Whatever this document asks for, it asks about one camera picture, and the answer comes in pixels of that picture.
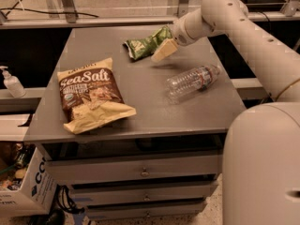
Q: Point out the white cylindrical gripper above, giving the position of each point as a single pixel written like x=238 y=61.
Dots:
x=182 y=34

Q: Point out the green jalapeno chip bag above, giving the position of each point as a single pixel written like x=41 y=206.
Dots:
x=144 y=47

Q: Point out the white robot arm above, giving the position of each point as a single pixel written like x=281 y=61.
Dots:
x=261 y=156

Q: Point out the sea salt chip bag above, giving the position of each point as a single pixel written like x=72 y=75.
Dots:
x=90 y=97

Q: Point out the clear plastic water bottle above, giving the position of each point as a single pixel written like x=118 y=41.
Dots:
x=187 y=83

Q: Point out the grey drawer cabinet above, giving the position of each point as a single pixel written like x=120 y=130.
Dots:
x=164 y=160

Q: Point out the white pump dispenser bottle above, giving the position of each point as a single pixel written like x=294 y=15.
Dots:
x=12 y=83

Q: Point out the white cardboard box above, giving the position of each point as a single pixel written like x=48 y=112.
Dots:
x=26 y=187

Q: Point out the metal frame rail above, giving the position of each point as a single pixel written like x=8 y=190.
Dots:
x=272 y=16

